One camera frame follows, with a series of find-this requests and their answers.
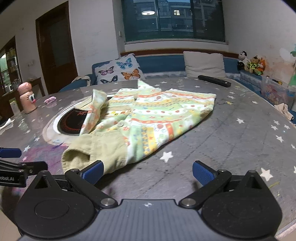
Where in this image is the plain grey pillow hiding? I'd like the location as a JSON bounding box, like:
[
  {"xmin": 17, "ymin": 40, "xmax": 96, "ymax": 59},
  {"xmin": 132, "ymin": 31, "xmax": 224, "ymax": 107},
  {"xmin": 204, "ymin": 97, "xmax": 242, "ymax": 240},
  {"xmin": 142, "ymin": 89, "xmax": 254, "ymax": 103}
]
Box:
[{"xmin": 183, "ymin": 51, "xmax": 226, "ymax": 78}]

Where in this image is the pink cartoon water bottle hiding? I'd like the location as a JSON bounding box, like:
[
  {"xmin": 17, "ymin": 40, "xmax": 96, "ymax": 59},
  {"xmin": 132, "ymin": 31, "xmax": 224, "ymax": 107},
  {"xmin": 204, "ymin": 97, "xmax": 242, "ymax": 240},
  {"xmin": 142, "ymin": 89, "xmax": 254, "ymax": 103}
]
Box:
[{"xmin": 18, "ymin": 82, "xmax": 37, "ymax": 114}]

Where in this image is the large window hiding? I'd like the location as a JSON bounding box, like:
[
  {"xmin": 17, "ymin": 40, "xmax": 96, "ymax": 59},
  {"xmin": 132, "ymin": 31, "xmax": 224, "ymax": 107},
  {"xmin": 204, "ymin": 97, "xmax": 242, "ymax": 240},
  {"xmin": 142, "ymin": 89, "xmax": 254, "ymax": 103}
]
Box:
[{"xmin": 121, "ymin": 0, "xmax": 228, "ymax": 44}]

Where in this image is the grey star table cover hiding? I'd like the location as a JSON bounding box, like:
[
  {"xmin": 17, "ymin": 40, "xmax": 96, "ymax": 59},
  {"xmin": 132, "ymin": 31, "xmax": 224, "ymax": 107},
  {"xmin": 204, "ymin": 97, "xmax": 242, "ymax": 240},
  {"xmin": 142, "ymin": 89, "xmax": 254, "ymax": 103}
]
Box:
[{"xmin": 0, "ymin": 77, "xmax": 296, "ymax": 232}]

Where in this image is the panda plush toy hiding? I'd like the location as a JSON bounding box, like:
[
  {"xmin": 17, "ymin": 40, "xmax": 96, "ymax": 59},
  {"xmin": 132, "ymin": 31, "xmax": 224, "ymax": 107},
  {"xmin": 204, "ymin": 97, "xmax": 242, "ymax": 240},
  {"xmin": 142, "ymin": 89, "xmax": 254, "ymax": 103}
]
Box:
[{"xmin": 237, "ymin": 51, "xmax": 250, "ymax": 71}]

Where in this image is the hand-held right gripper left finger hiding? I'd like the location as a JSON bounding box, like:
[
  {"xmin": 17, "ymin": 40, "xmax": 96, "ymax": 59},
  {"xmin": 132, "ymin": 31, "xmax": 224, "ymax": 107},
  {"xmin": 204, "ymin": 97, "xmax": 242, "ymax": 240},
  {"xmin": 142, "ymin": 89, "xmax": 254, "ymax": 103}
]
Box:
[{"xmin": 24, "ymin": 160, "xmax": 118, "ymax": 209}]

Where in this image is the orange fox plush toy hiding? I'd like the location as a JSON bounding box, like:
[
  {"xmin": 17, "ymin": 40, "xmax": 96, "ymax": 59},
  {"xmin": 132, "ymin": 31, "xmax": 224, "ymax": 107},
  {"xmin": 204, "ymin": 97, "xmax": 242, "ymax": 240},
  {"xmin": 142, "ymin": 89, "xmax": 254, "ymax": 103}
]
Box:
[{"xmin": 255, "ymin": 58, "xmax": 266, "ymax": 75}]

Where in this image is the blue sofa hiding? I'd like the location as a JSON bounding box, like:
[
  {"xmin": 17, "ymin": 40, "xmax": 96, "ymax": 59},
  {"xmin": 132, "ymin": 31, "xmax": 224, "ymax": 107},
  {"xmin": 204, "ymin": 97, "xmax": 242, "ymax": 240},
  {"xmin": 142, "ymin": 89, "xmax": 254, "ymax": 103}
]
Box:
[{"xmin": 59, "ymin": 54, "xmax": 296, "ymax": 128}]

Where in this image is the black remote control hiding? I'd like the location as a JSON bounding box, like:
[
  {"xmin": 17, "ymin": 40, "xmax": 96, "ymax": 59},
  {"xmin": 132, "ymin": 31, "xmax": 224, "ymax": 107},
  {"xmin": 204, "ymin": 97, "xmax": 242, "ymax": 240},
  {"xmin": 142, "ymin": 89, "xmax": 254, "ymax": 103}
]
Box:
[{"xmin": 198, "ymin": 75, "xmax": 232, "ymax": 88}]

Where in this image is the wooden display cabinet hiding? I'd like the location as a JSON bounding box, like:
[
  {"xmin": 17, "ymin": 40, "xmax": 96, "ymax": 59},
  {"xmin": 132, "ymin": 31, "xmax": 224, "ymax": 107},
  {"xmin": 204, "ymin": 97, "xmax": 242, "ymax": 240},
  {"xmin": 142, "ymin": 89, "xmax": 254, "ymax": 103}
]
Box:
[{"xmin": 0, "ymin": 36, "xmax": 23, "ymax": 93}]

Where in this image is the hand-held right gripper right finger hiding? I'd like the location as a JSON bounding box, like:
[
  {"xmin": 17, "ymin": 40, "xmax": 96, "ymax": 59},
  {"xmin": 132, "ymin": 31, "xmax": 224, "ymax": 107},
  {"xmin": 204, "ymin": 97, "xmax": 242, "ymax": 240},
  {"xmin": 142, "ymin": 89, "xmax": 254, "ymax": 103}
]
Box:
[{"xmin": 179, "ymin": 160, "xmax": 273, "ymax": 208}]

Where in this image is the colourful pinwheel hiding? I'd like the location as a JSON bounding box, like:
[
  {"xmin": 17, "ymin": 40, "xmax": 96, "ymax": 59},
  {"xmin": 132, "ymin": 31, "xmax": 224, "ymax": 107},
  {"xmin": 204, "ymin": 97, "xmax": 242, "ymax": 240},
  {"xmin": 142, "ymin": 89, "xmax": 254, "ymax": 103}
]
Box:
[{"xmin": 280, "ymin": 44, "xmax": 296, "ymax": 88}]

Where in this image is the dark wooden side table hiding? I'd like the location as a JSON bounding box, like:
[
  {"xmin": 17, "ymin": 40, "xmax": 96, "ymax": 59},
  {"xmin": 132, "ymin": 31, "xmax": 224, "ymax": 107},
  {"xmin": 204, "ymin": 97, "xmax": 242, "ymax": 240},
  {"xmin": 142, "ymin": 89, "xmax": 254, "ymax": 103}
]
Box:
[{"xmin": 0, "ymin": 77, "xmax": 45, "ymax": 118}]

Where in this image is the clear plastic toy box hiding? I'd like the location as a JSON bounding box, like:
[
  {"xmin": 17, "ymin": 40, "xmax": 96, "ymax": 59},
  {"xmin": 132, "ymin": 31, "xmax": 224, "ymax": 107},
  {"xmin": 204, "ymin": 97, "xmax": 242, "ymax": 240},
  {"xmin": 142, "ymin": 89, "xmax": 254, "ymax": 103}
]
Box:
[{"xmin": 261, "ymin": 75, "xmax": 296, "ymax": 106}]

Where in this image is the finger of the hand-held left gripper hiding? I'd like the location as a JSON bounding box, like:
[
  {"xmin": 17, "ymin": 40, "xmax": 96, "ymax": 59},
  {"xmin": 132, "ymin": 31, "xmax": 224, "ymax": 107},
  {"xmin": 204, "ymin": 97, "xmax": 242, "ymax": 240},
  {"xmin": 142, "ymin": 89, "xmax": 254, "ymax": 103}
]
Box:
[
  {"xmin": 0, "ymin": 148, "xmax": 22, "ymax": 158},
  {"xmin": 0, "ymin": 159, "xmax": 48, "ymax": 175}
]

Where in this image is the patterned green children's shirt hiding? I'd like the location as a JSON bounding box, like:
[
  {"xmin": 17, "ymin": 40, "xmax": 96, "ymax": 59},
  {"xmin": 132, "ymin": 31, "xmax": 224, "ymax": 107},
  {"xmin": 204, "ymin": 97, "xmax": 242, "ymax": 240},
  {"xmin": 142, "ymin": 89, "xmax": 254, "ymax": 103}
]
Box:
[{"xmin": 61, "ymin": 79, "xmax": 216, "ymax": 175}]

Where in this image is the striped beige cloth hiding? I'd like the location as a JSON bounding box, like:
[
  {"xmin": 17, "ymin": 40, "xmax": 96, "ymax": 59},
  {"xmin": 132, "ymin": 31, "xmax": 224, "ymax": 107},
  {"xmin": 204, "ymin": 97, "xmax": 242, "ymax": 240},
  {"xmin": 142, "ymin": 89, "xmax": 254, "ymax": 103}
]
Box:
[{"xmin": 72, "ymin": 75, "xmax": 92, "ymax": 85}]

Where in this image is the brown bear plush toy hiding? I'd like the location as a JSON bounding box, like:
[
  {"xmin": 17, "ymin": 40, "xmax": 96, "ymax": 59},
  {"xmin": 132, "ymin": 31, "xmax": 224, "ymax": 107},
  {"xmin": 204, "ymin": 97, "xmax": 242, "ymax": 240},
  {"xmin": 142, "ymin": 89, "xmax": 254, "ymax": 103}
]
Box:
[{"xmin": 248, "ymin": 56, "xmax": 259, "ymax": 73}]

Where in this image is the dark wooden door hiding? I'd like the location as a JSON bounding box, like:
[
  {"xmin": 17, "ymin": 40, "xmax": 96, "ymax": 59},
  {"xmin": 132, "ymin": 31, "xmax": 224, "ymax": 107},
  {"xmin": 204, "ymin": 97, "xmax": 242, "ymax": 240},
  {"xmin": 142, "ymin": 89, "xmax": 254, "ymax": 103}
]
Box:
[{"xmin": 35, "ymin": 7, "xmax": 78, "ymax": 94}]

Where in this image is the round built-in induction cooker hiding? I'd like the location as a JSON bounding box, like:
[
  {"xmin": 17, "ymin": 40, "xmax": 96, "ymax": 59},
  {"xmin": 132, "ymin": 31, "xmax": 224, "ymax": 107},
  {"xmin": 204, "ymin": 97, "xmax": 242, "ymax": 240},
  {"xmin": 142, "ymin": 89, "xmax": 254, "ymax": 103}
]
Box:
[{"xmin": 43, "ymin": 96, "xmax": 111, "ymax": 146}]

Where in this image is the butterfly print pillow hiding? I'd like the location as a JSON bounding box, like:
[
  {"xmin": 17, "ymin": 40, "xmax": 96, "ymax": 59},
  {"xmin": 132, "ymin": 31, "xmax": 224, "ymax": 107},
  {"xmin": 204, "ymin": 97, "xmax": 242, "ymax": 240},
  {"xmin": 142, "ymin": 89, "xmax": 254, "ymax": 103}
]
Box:
[{"xmin": 95, "ymin": 53, "xmax": 145, "ymax": 85}]

